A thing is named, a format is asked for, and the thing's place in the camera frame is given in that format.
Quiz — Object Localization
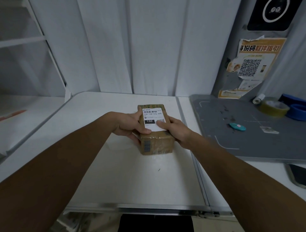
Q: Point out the person's right hand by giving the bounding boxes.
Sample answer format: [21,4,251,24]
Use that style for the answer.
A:
[156,116,194,148]

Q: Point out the person's left hand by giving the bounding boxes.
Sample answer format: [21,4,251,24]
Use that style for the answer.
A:
[112,112,152,145]

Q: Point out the brown cardboard parcel box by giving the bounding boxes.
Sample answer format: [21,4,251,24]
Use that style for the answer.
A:
[137,103,174,156]

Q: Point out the person's left forearm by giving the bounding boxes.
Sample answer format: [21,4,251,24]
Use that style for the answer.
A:
[0,112,120,232]

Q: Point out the person's right forearm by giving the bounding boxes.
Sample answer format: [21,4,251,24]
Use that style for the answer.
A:
[182,131,306,232]

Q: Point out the grey scanner platform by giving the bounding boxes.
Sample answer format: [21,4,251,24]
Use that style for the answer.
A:
[189,94,306,163]

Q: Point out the small white paper roll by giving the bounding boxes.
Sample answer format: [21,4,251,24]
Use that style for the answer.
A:
[252,94,266,105]

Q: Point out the small white sticker label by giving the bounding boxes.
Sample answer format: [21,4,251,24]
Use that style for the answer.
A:
[260,126,279,135]

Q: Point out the orange paper notice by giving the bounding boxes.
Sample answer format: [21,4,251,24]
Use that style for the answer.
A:
[218,36,287,99]

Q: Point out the clear packing tape roll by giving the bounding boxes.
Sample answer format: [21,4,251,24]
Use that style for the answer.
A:
[259,97,290,118]

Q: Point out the red pen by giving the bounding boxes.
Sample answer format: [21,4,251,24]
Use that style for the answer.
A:
[0,110,27,121]

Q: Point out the dark blue tape roll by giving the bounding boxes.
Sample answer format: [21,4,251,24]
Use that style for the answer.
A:
[279,93,306,107]

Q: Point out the white shelf unit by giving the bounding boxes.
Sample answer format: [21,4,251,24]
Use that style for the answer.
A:
[0,0,72,103]

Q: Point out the black smartphone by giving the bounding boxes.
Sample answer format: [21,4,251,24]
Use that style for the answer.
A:
[286,163,306,189]

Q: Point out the grey scanner upright post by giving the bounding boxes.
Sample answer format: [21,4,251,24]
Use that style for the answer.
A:
[212,0,306,99]

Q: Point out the black scanner camera head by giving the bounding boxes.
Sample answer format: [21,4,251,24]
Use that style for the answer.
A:
[247,0,294,31]

